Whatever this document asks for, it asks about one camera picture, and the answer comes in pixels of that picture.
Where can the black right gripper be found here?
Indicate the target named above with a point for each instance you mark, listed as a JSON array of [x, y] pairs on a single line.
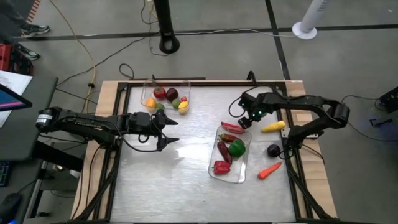
[[256, 107]]

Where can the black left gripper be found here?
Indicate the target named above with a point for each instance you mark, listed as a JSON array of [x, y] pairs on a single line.
[[141, 123]]

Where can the pink-red long pepper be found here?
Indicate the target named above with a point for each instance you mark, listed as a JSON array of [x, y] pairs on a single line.
[[231, 127]]

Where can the green bell pepper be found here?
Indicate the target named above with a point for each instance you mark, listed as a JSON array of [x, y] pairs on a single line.
[[237, 148]]

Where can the yellow lemon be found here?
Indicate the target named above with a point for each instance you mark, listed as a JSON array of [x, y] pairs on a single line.
[[183, 107]]

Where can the orange-yellow round fruit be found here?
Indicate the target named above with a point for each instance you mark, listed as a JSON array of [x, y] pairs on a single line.
[[150, 103]]

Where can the dark red chili pepper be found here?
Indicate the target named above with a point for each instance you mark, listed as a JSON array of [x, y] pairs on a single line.
[[224, 152]]

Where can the small red strawberry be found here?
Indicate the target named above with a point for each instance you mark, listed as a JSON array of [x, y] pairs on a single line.
[[184, 99]]

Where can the dark red plum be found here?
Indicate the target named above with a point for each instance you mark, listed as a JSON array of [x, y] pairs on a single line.
[[172, 94]]

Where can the red fruit with green top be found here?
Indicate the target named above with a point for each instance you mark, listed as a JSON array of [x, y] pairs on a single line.
[[159, 92]]

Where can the red bell pepper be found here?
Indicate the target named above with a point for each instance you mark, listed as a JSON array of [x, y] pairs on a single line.
[[221, 167]]

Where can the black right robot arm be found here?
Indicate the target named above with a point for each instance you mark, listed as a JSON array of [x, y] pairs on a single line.
[[311, 101]]

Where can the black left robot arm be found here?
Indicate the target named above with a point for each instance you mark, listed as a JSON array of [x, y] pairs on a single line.
[[87, 123]]

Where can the yellow corn cob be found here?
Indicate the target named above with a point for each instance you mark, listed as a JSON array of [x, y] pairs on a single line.
[[273, 126]]

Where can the dark purple round eggplant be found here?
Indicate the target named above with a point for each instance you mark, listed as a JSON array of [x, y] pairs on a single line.
[[273, 150]]

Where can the clear plastic bin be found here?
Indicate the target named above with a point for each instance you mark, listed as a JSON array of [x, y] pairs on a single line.
[[239, 169], [149, 88]]

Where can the orange carrot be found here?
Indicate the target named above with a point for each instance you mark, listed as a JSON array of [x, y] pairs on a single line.
[[269, 170]]

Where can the black wheeled stand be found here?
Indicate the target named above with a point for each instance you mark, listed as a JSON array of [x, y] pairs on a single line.
[[168, 43]]

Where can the white tower fan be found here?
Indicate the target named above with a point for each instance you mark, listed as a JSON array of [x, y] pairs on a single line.
[[306, 28]]

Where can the grey desk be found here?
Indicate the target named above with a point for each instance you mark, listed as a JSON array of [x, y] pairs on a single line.
[[28, 130]]

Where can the black box on floor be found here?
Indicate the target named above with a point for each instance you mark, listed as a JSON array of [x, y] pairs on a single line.
[[390, 99]]

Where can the computer monitor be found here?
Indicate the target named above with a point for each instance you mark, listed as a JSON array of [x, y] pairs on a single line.
[[12, 99]]

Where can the white paper sheet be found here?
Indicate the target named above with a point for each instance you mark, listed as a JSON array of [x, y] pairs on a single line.
[[14, 82]]

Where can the computer keyboard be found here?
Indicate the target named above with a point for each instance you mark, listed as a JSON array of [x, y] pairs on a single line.
[[3, 174]]

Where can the red storage crate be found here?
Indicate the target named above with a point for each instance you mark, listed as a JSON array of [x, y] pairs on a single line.
[[5, 57]]

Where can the dark striped-edge floor mat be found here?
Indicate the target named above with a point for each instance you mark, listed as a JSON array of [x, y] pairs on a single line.
[[35, 7]]

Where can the person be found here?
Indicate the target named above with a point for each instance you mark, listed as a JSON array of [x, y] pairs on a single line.
[[9, 15]]

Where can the black table frame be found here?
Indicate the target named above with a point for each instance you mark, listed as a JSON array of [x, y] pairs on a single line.
[[199, 84]]

